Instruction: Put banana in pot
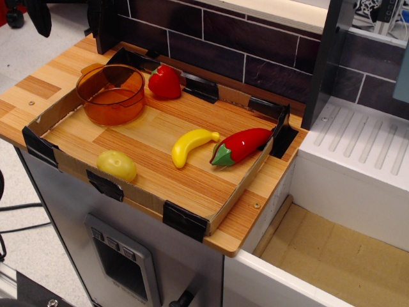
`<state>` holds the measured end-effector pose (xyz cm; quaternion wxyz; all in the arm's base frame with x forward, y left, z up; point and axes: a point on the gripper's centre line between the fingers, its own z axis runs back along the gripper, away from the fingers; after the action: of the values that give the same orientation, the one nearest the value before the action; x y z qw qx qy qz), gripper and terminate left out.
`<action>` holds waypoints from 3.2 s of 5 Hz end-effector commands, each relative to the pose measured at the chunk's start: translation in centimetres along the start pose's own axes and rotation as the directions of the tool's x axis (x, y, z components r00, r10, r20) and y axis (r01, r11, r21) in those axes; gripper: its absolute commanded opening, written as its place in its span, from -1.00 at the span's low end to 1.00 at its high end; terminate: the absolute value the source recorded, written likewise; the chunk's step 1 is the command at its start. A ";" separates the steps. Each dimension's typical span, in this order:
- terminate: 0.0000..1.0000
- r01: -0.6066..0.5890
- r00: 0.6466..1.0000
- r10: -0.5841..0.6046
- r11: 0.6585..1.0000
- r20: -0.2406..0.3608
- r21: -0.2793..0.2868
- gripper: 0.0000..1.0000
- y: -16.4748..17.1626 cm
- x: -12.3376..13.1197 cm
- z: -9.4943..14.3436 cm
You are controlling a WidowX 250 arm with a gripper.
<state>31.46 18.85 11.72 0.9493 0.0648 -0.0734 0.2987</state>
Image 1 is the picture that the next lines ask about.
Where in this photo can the red toy strawberry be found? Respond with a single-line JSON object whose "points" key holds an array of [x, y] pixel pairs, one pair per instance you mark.
{"points": [[164, 82]]}

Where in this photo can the yellow toy banana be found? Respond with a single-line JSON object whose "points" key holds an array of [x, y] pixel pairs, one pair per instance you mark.
{"points": [[189, 141]]}

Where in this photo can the yellow toy potato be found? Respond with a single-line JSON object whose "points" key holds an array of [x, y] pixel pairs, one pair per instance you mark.
{"points": [[118, 164]]}

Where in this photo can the black caster wheel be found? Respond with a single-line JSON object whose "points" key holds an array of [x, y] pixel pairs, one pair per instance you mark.
{"points": [[15, 18]]}

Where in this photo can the orange transparent plastic pot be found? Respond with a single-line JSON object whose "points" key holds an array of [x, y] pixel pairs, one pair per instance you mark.
{"points": [[112, 94]]}

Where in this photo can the cardboard fence with black tape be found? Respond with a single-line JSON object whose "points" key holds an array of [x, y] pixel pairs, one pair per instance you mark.
{"points": [[63, 145]]}

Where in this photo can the red toy chili pepper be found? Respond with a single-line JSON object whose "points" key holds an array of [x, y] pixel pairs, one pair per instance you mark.
{"points": [[238, 146]]}

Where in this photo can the white toy sink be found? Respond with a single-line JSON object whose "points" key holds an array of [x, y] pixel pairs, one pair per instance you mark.
{"points": [[336, 231]]}

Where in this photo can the grey toy oven front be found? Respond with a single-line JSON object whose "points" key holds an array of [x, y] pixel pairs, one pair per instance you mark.
{"points": [[127, 264]]}

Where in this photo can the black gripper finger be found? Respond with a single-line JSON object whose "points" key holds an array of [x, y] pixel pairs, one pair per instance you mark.
{"points": [[40, 16]]}

